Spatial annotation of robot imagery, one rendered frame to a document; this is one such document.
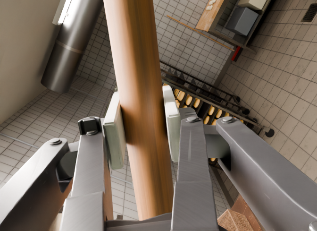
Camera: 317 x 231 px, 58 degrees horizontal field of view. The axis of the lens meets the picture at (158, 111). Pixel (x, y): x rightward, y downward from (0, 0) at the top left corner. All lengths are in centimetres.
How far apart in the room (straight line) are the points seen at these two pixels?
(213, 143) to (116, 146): 5
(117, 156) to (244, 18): 463
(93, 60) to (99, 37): 42
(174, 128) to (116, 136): 3
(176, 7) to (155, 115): 506
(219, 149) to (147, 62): 7
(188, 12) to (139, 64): 510
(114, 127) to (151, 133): 4
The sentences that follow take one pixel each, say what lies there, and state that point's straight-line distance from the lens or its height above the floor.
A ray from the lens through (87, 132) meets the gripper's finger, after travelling 16.
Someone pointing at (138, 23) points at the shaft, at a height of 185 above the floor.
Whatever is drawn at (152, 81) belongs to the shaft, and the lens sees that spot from 18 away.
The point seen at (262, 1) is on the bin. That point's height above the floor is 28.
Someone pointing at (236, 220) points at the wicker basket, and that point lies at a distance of 215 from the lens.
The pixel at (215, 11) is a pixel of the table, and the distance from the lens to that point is 449.
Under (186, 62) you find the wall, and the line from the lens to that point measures 532.
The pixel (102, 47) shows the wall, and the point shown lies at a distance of 526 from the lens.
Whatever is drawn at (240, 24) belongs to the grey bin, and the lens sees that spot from 475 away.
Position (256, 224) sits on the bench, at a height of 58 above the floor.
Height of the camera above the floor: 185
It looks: 11 degrees down
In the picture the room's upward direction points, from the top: 66 degrees counter-clockwise
